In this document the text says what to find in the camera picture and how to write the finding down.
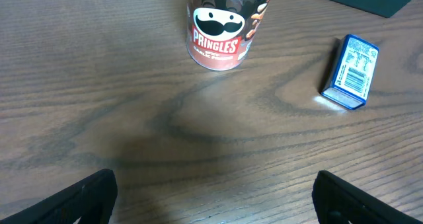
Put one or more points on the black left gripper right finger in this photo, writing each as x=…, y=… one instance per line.
x=338, y=202

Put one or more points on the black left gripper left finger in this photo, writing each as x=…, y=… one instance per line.
x=90, y=200

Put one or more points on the red Pringles can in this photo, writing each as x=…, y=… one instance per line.
x=220, y=32

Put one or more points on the small blue carton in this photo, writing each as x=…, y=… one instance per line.
x=352, y=72

